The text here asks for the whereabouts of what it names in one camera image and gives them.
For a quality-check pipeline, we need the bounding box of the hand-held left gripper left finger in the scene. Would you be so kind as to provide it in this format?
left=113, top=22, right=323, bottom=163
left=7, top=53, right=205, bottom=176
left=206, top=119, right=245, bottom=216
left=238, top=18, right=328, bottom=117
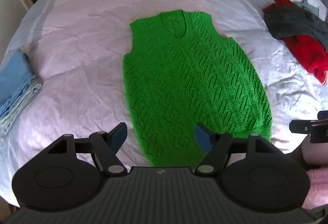
left=47, top=122, right=128, bottom=177

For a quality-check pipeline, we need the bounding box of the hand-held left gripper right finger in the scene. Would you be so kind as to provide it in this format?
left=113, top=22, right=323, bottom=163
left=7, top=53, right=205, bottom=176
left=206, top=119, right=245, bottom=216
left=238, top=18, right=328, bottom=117
left=195, top=123, right=273, bottom=176

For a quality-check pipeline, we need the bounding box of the green knitted vest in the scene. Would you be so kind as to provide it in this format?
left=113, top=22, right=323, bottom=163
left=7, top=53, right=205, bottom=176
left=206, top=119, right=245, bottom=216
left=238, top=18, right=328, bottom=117
left=122, top=10, right=273, bottom=167

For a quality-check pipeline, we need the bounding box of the pink quilted cloth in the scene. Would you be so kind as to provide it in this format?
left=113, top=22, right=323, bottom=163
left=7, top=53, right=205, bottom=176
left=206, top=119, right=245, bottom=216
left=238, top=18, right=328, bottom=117
left=301, top=138, right=328, bottom=214

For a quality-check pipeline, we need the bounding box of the red knitted sweater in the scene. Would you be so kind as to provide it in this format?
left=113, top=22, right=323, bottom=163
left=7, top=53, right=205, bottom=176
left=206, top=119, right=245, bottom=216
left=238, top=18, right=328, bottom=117
left=263, top=0, right=328, bottom=86

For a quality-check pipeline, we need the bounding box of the dark grey garment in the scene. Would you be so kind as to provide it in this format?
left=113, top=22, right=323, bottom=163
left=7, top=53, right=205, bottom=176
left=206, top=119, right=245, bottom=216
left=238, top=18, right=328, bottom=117
left=263, top=5, right=328, bottom=46

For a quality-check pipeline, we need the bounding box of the light blue folded garment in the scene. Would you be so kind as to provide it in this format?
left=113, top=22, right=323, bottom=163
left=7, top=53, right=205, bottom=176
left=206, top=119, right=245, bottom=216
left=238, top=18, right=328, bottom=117
left=0, top=83, right=43, bottom=135

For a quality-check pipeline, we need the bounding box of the bed with white pink cover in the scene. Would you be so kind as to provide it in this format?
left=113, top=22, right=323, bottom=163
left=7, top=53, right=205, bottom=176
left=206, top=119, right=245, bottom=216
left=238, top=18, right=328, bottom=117
left=0, top=0, right=328, bottom=205

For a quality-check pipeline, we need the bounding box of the grey-blue garment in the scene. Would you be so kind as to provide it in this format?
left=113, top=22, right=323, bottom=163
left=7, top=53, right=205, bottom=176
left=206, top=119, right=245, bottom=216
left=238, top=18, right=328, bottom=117
left=295, top=0, right=320, bottom=18

